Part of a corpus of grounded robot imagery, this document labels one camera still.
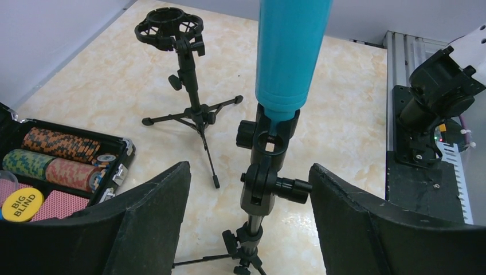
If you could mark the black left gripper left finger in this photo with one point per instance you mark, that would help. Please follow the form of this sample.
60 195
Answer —
136 232

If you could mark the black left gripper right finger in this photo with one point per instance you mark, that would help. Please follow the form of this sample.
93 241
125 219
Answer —
360 233

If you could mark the black tripod clip mic stand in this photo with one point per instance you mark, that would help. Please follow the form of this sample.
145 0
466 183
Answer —
268 142

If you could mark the blue toy microphone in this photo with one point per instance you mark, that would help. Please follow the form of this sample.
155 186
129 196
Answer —
290 35

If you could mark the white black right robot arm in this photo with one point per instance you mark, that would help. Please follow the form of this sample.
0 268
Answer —
442 87

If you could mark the pink card deck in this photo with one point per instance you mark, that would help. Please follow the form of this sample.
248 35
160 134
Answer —
56 205

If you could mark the black poker chip case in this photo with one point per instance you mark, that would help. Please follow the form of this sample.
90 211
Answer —
13 131

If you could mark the orange brown chip stack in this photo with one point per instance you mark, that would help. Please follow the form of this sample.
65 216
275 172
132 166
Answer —
67 146

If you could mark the yellow big blind button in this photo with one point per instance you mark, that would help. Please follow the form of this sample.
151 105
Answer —
22 205

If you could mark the green red chip stack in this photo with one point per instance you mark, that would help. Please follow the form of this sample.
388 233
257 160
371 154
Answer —
60 171

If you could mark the black tripod shock-mount stand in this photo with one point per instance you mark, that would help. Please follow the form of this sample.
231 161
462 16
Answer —
171 29

